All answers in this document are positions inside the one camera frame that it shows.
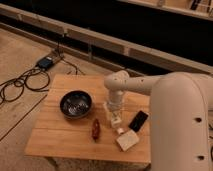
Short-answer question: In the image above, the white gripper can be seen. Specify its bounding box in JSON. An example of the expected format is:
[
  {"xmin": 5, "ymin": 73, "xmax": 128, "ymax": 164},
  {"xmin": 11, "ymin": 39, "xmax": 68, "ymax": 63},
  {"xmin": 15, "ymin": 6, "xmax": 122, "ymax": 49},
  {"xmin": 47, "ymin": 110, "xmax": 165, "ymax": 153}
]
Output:
[{"xmin": 107, "ymin": 91, "xmax": 124, "ymax": 115}]

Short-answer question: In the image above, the white plastic bottle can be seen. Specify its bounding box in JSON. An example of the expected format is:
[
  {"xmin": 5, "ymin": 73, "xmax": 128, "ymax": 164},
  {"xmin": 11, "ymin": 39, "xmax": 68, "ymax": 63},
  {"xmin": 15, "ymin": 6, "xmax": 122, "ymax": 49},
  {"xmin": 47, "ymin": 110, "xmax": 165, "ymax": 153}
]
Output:
[{"xmin": 103, "ymin": 103, "xmax": 122, "ymax": 128}]

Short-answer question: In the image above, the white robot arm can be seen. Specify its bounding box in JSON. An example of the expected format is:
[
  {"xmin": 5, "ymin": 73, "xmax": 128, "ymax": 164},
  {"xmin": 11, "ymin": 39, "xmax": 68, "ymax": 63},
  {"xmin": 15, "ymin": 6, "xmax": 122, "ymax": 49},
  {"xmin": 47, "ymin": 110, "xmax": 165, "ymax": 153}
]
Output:
[{"xmin": 104, "ymin": 70, "xmax": 213, "ymax": 171}]

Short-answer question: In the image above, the dark ceramic bowl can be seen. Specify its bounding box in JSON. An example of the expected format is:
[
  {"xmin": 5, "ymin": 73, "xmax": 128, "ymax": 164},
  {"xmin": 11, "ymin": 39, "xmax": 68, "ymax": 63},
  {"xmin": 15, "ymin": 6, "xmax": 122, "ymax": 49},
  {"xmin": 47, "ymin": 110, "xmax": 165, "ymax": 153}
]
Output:
[{"xmin": 60, "ymin": 90, "xmax": 92, "ymax": 119}]

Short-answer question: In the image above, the black rectangular device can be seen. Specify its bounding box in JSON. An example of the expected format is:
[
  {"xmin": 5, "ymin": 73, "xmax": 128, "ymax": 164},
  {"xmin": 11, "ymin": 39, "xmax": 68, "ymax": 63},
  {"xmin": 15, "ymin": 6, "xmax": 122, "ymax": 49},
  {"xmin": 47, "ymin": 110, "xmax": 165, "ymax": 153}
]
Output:
[{"xmin": 129, "ymin": 111, "xmax": 148, "ymax": 132}]

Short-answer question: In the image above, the small white cube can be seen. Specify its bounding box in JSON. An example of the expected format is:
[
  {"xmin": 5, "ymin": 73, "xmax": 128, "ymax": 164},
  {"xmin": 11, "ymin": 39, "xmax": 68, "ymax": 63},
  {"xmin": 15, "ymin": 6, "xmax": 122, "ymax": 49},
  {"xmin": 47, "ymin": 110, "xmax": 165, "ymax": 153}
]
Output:
[{"xmin": 117, "ymin": 128, "xmax": 124, "ymax": 135}]

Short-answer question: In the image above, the white sponge block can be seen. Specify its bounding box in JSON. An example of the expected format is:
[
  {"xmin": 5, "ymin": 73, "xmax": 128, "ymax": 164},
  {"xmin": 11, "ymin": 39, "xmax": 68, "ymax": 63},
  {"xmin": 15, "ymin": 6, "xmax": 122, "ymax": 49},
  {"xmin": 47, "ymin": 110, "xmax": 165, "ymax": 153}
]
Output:
[{"xmin": 116, "ymin": 130, "xmax": 139, "ymax": 151}]

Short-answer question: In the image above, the wooden table board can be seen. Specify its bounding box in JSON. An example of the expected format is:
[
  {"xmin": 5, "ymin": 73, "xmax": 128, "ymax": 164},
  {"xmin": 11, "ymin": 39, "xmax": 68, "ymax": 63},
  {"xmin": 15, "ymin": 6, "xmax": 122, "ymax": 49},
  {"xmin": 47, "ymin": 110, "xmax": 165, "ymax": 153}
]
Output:
[{"xmin": 25, "ymin": 75, "xmax": 150, "ymax": 163}]

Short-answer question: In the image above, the black power adapter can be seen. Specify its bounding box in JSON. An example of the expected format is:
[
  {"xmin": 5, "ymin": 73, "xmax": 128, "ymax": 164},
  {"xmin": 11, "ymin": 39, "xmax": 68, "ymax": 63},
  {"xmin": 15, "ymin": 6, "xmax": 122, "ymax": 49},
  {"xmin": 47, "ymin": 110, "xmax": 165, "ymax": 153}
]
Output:
[{"xmin": 36, "ymin": 57, "xmax": 54, "ymax": 70}]

